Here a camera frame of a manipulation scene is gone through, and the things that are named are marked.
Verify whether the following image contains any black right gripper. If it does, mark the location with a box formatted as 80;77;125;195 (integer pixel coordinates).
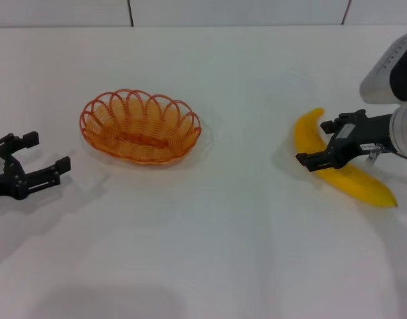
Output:
295;109;395;173

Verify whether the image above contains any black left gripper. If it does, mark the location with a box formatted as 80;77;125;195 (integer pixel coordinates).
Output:
0;131;72;201

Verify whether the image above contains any yellow banana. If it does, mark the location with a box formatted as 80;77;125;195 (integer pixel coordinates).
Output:
294;106;399;209

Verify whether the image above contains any orange woven plastic basket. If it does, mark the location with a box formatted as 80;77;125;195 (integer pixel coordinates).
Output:
79;88;203;166

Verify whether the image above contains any silver metal cable connector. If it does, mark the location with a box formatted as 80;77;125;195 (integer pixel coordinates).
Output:
366;142;386;164

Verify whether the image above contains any silver black wrist camera box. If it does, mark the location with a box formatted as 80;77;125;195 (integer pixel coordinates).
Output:
359;29;407;108

